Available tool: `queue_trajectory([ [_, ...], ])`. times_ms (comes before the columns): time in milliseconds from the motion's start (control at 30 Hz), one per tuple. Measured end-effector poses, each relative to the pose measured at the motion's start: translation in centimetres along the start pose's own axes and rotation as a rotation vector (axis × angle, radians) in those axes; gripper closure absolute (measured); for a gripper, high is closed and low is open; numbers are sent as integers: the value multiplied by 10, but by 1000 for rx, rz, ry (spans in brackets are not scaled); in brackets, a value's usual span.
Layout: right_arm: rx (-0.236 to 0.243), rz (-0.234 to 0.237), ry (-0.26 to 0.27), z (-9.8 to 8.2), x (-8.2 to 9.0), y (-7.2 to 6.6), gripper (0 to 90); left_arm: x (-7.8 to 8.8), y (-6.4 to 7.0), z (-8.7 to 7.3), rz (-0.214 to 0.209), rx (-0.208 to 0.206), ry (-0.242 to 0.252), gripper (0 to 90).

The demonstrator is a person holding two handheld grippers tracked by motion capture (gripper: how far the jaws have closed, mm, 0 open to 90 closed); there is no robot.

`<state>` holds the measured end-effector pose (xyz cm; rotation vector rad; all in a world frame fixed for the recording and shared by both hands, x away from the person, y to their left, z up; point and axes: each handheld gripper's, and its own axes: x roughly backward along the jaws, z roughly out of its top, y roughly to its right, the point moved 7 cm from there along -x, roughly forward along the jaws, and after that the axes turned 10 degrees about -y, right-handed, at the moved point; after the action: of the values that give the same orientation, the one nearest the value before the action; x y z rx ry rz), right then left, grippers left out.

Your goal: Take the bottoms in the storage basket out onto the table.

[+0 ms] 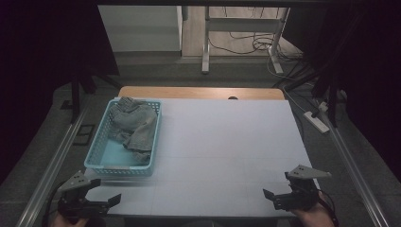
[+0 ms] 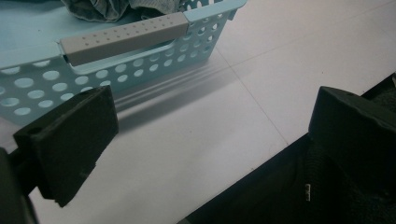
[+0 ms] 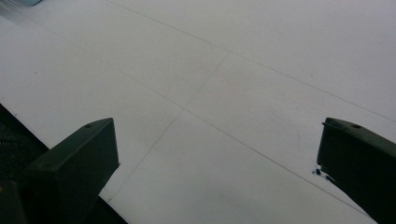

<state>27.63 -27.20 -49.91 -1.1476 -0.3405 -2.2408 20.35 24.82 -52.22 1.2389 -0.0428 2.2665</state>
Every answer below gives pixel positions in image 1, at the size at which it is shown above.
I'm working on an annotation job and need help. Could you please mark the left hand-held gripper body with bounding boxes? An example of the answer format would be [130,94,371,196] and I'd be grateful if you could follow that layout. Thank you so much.
[56,170,110,221]

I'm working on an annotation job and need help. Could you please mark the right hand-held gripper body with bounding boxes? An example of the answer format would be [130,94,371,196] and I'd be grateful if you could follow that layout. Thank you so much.
[272,164,333,212]

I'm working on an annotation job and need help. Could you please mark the light blue plastic basket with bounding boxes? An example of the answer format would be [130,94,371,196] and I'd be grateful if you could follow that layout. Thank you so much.
[83,97,164,177]

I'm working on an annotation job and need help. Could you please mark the faded denim garment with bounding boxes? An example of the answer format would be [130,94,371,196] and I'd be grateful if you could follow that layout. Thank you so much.
[107,96,159,164]

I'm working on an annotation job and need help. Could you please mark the person's left hand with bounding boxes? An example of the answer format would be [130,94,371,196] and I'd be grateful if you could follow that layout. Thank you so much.
[50,215,90,227]

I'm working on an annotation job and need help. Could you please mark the person's right hand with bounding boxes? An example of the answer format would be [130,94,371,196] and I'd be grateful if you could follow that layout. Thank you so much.
[290,192,336,227]

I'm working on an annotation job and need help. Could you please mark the white power strip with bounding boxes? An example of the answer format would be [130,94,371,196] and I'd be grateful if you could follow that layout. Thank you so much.
[303,110,331,134]

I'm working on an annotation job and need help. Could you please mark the white table mat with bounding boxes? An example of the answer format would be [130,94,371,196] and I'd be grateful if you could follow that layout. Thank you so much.
[67,96,323,219]

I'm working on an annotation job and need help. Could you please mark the white cabinet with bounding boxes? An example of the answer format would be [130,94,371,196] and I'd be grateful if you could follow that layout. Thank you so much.
[97,5,184,53]

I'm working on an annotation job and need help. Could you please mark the aluminium rail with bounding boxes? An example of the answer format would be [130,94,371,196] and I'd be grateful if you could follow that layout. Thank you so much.
[14,103,90,227]
[315,103,392,227]

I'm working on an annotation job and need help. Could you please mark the left hand-held gripper cable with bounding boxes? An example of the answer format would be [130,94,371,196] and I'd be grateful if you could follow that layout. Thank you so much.
[42,181,69,227]

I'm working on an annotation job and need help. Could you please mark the hand-held gripper cable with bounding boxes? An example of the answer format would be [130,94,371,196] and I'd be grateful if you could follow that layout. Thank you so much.
[42,181,69,227]
[317,188,340,227]

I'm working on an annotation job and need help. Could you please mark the right hand-held gripper cable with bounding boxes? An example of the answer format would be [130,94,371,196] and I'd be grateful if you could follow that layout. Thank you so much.
[317,188,340,227]

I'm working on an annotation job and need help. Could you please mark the tangle of floor cables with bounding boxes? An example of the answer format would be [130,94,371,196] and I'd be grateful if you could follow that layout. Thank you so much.
[207,6,313,89]

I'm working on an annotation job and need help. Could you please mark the white desk frame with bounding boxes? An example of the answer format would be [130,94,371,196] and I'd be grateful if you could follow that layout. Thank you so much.
[200,6,291,76]

